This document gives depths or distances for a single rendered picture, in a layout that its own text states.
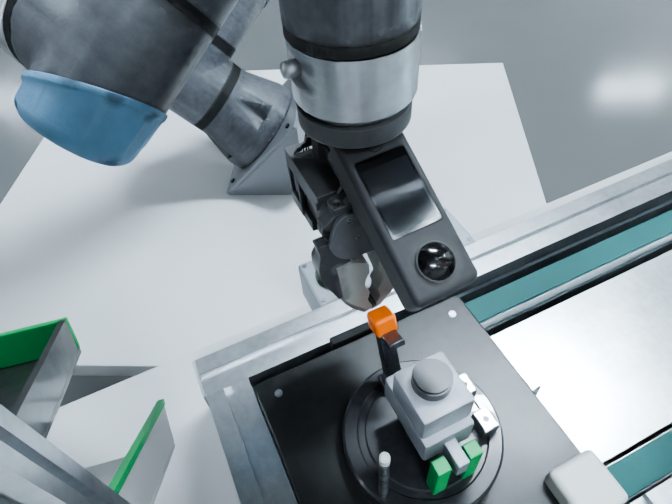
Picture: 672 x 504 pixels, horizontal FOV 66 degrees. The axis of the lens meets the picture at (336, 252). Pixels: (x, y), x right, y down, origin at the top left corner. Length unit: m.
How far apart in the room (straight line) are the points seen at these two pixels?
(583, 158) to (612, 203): 1.66
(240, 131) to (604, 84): 2.29
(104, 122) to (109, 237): 0.57
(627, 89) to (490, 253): 2.29
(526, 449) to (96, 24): 0.46
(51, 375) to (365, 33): 0.23
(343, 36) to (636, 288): 0.54
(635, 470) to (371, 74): 0.43
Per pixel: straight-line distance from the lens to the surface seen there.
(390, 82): 0.29
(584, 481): 0.50
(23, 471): 0.19
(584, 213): 0.73
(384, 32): 0.27
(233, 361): 0.57
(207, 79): 0.81
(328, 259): 0.37
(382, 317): 0.44
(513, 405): 0.53
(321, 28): 0.27
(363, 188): 0.31
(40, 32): 0.35
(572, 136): 2.51
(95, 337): 0.77
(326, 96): 0.29
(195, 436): 0.65
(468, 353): 0.55
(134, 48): 0.32
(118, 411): 0.70
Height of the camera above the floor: 1.44
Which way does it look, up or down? 50 degrees down
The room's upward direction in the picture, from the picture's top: 5 degrees counter-clockwise
